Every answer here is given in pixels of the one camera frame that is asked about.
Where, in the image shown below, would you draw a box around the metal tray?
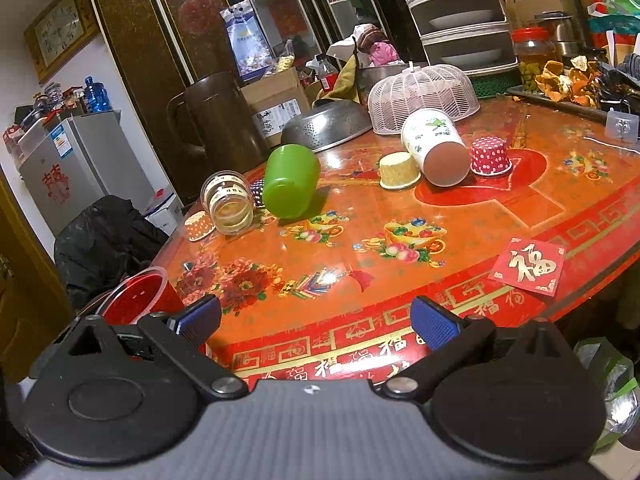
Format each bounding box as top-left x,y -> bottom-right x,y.
507,84 -> 613,123

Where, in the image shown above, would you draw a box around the pink cloth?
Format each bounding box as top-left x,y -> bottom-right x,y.
369,40 -> 401,67

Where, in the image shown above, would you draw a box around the green mesh mat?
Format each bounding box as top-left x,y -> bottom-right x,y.
470,72 -> 521,100

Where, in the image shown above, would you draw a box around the clear glass cup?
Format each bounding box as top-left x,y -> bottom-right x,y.
200,170 -> 255,236

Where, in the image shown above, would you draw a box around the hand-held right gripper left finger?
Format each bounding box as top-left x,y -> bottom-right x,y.
54,295 -> 249,402

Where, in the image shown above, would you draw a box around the white printed paper cup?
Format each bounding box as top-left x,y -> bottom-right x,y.
400,108 -> 472,187

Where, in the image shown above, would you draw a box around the brown plastic pitcher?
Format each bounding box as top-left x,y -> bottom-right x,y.
166,71 -> 271,166

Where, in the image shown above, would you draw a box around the olive cloth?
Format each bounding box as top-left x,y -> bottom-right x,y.
320,55 -> 361,103

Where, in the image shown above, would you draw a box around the framed wall clock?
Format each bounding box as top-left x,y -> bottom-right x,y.
24,0 -> 101,83

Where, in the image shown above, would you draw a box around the blue water bottle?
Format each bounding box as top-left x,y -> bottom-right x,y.
82,76 -> 112,113

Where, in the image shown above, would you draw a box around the red paper square gold character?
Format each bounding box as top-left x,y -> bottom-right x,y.
488,237 -> 567,297

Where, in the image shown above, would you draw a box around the plastic bottle red label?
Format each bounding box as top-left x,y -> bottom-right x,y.
315,57 -> 341,93

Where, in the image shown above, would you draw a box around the clear snack bag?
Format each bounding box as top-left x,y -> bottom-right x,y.
220,0 -> 273,81

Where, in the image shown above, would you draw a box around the metal colander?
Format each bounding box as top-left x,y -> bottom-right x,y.
280,99 -> 373,153

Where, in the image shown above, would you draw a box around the glass jar red lid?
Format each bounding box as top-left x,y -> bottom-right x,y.
511,27 -> 557,92

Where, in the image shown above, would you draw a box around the cardboard box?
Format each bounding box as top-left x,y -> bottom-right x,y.
240,67 -> 313,148

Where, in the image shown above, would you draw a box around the red polka dot cupcake liner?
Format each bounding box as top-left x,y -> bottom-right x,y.
470,136 -> 513,177

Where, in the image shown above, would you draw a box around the white carton box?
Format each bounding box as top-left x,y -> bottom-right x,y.
142,190 -> 185,236

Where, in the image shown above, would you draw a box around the clear plastic hook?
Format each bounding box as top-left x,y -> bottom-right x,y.
604,111 -> 640,143

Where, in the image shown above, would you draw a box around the orange cupcake liner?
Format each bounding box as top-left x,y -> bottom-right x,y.
184,211 -> 217,242

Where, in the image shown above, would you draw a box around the dried orange peels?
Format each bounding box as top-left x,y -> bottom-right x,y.
535,55 -> 603,108

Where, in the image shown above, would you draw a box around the grey refrigerator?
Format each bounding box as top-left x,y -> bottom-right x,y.
17,110 -> 151,236

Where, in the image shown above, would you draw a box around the white mesh food cover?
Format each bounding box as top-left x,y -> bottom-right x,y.
368,61 -> 481,136

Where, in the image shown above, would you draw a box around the white dish rack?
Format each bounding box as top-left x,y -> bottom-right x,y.
405,0 -> 521,78

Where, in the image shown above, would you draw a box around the yellow cupcake liner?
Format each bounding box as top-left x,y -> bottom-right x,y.
378,151 -> 422,190

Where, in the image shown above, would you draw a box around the red plastic cup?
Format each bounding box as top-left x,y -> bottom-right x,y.
100,266 -> 208,356

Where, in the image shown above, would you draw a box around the brown wooden cabinet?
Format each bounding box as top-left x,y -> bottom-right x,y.
90,0 -> 416,201

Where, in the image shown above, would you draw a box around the green plastic cup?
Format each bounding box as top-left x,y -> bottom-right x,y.
262,144 -> 322,220

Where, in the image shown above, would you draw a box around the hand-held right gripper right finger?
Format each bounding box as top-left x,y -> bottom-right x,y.
381,295 -> 577,402

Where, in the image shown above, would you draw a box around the green plastic bag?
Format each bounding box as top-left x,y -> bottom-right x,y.
572,337 -> 640,453

